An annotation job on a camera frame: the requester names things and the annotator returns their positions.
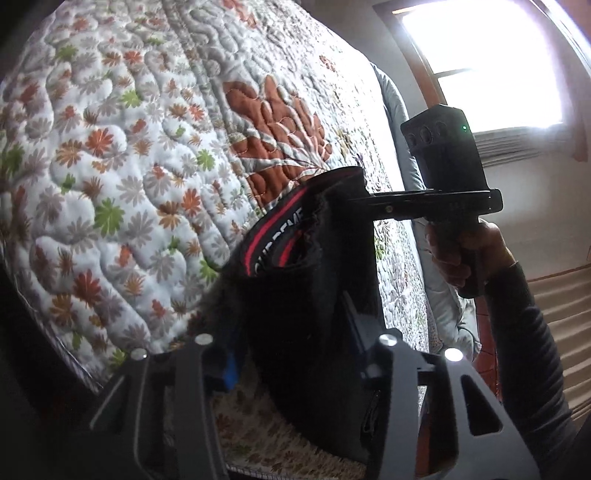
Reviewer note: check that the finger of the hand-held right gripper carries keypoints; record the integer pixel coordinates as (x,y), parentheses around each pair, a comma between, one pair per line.
(392,205)

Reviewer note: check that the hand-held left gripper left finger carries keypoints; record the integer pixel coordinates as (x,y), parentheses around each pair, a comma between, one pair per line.
(231,369)

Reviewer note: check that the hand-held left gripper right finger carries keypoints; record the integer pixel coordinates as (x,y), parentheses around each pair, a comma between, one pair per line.
(401,369)

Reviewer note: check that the black pants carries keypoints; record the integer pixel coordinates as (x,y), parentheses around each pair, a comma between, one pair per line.
(295,323)

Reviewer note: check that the person's right forearm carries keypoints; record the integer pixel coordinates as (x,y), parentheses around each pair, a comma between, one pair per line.
(531,369)

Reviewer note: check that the person's right hand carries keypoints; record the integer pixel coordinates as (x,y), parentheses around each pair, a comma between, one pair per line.
(496,249)

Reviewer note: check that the narrow grey curtain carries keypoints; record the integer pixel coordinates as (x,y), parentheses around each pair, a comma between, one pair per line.
(521,145)

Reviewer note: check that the red-brown wooden headboard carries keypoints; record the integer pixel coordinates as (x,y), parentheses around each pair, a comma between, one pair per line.
(487,332)

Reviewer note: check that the bright window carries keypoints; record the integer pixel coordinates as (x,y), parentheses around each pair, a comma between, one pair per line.
(485,55)

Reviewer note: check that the wide beige curtain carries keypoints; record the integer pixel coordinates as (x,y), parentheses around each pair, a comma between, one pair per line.
(563,323)

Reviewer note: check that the floral quilted bedspread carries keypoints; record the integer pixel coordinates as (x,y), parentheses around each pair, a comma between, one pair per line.
(115,138)

